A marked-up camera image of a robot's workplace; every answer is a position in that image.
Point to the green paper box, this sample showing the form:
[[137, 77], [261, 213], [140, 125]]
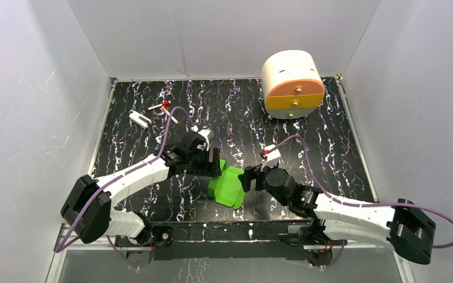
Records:
[[227, 188]]

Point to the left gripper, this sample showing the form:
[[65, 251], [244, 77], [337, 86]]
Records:
[[214, 161]]

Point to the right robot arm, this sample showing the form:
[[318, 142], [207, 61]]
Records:
[[402, 226]]

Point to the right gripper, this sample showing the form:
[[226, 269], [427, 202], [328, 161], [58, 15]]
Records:
[[249, 173]]

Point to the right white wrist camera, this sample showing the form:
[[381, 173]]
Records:
[[270, 157]]

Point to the pink tube pen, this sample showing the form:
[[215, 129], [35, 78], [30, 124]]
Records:
[[167, 112]]

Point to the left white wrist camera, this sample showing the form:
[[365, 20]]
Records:
[[207, 134]]

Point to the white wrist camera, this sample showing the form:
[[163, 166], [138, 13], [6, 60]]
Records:
[[207, 134], [270, 157]]

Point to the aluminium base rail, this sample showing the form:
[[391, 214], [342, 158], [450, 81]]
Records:
[[296, 233]]

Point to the round cream drawer cabinet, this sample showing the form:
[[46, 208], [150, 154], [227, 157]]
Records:
[[292, 87]]

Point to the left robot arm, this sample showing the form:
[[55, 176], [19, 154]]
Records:
[[89, 208]]

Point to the red capped marker pen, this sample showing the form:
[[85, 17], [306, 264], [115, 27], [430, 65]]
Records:
[[164, 103]]

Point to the small white plastic clip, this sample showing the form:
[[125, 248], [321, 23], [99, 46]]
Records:
[[140, 119]]

